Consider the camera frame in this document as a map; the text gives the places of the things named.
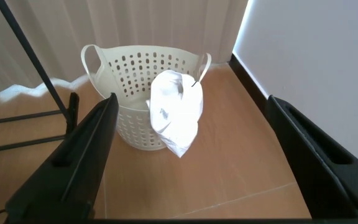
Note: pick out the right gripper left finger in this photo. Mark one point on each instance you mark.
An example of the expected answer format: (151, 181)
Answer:
(45, 193)

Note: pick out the white garment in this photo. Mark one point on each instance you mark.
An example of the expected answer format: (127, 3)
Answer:
(179, 118)

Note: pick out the white laundry basket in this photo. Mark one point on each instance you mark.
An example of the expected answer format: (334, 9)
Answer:
(132, 130)

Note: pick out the beige curtain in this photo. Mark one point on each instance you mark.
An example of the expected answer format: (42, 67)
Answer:
(135, 25)

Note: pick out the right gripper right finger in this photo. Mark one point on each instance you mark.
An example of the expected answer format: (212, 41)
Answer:
(315, 186)

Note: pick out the black clothes rack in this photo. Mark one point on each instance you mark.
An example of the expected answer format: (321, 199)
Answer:
(30, 53)

